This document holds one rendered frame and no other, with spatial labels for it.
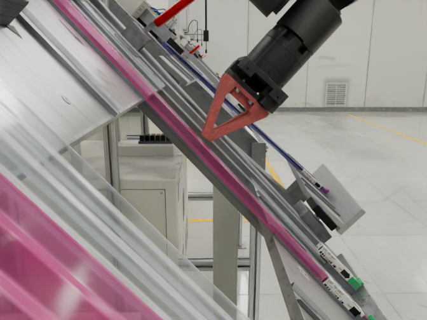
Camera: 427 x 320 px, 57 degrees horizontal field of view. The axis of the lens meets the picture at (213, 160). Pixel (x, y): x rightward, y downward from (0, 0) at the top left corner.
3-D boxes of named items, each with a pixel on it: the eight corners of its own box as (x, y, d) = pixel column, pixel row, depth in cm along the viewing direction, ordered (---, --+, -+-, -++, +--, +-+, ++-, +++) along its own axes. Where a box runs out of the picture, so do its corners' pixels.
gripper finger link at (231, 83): (183, 122, 45) (239, 58, 43) (185, 115, 52) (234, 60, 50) (227, 160, 46) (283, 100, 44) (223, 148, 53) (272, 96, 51)
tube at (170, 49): (323, 192, 94) (326, 189, 93) (325, 195, 92) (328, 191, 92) (162, 45, 87) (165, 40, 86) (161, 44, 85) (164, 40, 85)
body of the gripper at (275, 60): (234, 68, 42) (283, 14, 40) (227, 68, 51) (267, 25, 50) (277, 110, 43) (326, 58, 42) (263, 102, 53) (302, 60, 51)
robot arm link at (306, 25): (356, 14, 43) (338, 21, 48) (311, -33, 42) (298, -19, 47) (311, 62, 44) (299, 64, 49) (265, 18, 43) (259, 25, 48)
